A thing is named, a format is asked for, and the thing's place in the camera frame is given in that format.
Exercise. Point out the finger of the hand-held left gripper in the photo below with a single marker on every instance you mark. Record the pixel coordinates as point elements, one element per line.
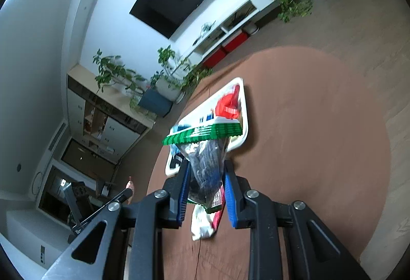
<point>121,195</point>

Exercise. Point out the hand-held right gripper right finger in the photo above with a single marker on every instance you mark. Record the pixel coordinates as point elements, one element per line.
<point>230,203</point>

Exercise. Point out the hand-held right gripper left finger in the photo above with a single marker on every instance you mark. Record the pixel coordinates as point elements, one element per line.
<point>182,200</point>

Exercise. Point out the red green seed bag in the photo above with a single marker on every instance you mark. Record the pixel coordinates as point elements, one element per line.
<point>205,164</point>

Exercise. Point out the white plastic tray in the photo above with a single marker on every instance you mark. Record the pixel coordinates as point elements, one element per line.
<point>245,119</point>

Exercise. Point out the white red-trim snack packet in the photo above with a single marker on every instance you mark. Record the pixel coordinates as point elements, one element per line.
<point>201,225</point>

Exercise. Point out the light blue snack packet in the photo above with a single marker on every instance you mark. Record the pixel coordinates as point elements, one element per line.
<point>175,153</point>

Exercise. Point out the wooden display cabinet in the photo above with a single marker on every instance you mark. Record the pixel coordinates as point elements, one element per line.
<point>109,126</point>

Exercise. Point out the small dark planter box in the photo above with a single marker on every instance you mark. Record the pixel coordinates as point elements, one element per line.
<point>155,103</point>

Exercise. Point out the low white planter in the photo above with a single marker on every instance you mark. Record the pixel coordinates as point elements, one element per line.
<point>168,91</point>

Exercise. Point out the leafy green plant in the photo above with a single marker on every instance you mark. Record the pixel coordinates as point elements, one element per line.
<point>112,75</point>

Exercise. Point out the bushy green plant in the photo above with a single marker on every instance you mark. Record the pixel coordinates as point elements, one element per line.
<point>174,68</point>

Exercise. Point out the red storage box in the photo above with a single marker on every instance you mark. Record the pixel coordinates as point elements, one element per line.
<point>214,57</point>
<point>235,42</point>

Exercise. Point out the small white stool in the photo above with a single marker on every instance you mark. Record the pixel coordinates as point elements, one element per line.
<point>251,30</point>

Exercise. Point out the white television cabinet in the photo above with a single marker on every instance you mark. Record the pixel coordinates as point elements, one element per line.
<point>230,20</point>

